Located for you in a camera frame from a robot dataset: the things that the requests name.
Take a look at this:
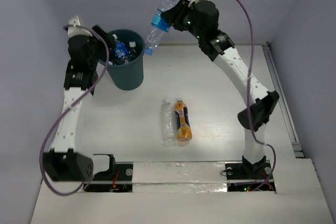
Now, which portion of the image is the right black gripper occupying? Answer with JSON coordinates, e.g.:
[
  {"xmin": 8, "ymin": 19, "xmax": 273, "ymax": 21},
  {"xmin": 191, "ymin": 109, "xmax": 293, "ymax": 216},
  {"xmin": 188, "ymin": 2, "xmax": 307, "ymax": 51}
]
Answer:
[{"xmin": 160, "ymin": 0, "xmax": 204, "ymax": 40}]

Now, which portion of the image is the clear bottle dark blue label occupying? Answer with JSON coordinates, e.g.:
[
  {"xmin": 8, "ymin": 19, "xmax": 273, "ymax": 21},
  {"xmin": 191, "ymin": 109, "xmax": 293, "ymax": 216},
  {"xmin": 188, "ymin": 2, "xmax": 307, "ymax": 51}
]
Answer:
[{"xmin": 112, "ymin": 34, "xmax": 131, "ymax": 65}]

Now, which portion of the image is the clear bottle light blue label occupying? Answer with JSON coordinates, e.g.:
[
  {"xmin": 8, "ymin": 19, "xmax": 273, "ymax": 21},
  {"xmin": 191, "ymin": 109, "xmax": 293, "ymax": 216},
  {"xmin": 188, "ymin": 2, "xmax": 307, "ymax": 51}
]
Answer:
[{"xmin": 144, "ymin": 0, "xmax": 177, "ymax": 56}]

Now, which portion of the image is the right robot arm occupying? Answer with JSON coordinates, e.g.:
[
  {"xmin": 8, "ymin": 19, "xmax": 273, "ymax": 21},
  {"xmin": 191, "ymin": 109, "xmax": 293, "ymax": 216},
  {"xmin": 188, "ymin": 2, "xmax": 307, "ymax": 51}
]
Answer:
[{"xmin": 161, "ymin": 0, "xmax": 279, "ymax": 178}]

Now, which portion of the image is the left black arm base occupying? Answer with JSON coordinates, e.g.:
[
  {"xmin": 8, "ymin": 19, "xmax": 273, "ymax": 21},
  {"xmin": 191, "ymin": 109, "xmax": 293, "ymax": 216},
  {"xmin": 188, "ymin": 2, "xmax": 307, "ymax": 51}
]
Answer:
[{"xmin": 83, "ymin": 163, "xmax": 133, "ymax": 193}]

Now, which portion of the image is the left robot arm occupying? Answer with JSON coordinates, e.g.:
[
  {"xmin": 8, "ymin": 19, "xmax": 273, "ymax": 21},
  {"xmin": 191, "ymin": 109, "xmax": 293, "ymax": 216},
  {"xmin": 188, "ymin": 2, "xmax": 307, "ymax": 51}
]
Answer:
[{"xmin": 40, "ymin": 24, "xmax": 116, "ymax": 182}]

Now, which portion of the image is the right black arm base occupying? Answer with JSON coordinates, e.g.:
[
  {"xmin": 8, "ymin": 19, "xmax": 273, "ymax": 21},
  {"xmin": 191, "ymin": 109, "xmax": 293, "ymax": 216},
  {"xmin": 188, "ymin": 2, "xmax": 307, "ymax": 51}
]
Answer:
[{"xmin": 221, "ymin": 163, "xmax": 276, "ymax": 193}]

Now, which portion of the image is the dark teal plastic bin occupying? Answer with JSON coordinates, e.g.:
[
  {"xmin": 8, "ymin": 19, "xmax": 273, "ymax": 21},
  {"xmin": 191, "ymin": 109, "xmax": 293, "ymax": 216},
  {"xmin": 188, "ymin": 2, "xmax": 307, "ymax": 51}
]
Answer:
[{"xmin": 107, "ymin": 29, "xmax": 145, "ymax": 90}]

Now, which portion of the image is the orange juice bottle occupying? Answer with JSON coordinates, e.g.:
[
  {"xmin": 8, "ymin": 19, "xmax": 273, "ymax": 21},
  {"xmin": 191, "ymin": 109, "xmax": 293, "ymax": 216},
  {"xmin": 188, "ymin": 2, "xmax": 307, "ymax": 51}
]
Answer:
[{"xmin": 174, "ymin": 98, "xmax": 192, "ymax": 142}]

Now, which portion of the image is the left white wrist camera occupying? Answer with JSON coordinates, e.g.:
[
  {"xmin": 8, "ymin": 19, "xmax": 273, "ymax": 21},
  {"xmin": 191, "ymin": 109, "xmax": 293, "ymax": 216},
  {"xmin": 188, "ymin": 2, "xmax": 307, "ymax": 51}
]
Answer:
[{"xmin": 66, "ymin": 15, "xmax": 92, "ymax": 38}]

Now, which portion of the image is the right aluminium rail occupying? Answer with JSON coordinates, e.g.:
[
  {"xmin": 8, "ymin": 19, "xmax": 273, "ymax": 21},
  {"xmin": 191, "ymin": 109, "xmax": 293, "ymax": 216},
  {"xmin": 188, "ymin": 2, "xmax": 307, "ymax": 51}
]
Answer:
[{"xmin": 261, "ymin": 43, "xmax": 305, "ymax": 159}]

